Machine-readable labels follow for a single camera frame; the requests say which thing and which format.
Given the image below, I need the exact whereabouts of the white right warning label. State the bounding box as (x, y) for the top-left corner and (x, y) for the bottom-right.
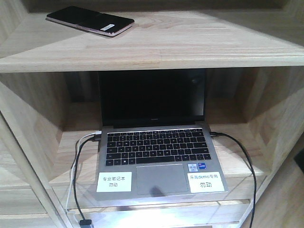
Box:
(187, 172), (225, 193)

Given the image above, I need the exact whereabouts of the white laptop cable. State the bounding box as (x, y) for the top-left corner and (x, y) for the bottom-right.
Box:
(65, 130), (102, 224)

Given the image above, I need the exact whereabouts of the light wooden desk shelf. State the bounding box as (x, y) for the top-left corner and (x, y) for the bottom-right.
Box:
(0, 0), (304, 228)

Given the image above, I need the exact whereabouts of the white warning label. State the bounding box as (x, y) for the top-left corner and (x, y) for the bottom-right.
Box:
(96, 172), (132, 192)
(187, 172), (225, 193)

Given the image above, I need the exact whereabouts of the black laptop cable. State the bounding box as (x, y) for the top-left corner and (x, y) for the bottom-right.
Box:
(210, 131), (257, 224)
(72, 135), (102, 226)

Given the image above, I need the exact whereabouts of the black left laptop cable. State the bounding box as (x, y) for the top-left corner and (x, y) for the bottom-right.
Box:
(72, 135), (102, 226)

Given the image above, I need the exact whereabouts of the grey laptop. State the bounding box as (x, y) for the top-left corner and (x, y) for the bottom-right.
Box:
(96, 68), (228, 201)

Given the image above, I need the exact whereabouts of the black right laptop cable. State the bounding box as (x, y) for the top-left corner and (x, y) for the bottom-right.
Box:
(210, 131), (257, 224)

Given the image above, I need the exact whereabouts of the black smartphone pink frame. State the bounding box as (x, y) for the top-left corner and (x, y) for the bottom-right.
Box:
(46, 6), (135, 37)

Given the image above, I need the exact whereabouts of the white left warning label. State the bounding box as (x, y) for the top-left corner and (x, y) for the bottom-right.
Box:
(96, 172), (132, 192)

